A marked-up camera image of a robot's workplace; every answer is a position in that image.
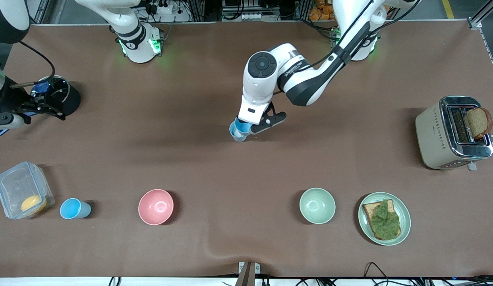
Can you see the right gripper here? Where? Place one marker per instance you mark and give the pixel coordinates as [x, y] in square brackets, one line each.
[12, 99]

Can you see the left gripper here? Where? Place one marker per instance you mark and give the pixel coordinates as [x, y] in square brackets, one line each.
[239, 120]

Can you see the bright blue plastic cup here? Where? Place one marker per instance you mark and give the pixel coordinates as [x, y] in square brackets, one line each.
[73, 208]
[242, 125]

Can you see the pale blue plastic cup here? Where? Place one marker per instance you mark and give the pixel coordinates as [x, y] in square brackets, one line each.
[238, 138]

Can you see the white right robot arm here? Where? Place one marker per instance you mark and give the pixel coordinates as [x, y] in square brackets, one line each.
[139, 43]

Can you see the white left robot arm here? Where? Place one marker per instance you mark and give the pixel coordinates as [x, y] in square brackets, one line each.
[306, 87]

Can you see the glass lid with blue knob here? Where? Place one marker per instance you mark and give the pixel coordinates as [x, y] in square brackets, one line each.
[60, 88]

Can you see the clear plastic food container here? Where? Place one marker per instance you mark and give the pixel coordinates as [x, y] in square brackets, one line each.
[16, 186]

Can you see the white socket strip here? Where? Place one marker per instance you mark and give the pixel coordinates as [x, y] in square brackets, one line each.
[252, 17]

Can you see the orange round food piece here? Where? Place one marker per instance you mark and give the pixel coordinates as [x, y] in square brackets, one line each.
[32, 203]

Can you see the pale green bowl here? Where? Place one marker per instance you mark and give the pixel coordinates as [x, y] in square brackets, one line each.
[317, 205]

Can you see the bag of orange buns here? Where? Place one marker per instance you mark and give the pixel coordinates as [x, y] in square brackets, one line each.
[321, 12]

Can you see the white power strip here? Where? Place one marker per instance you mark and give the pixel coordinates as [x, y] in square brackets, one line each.
[165, 8]

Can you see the pink bowl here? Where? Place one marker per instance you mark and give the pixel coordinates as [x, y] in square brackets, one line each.
[155, 206]

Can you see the toast slice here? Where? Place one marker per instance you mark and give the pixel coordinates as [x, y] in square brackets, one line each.
[367, 207]

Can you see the green lettuce leaf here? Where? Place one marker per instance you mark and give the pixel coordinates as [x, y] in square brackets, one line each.
[385, 222]

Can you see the beige and chrome toaster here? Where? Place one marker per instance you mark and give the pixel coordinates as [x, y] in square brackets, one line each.
[433, 139]

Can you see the pale green plate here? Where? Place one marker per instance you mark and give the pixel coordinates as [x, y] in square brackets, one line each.
[405, 218]

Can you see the brown bread slice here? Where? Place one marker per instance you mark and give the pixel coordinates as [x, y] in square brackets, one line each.
[477, 121]

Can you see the aluminium frame profile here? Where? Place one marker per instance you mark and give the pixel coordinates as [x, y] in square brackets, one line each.
[482, 12]
[39, 12]

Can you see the metal camera bracket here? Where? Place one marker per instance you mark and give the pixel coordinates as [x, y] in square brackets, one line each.
[248, 274]

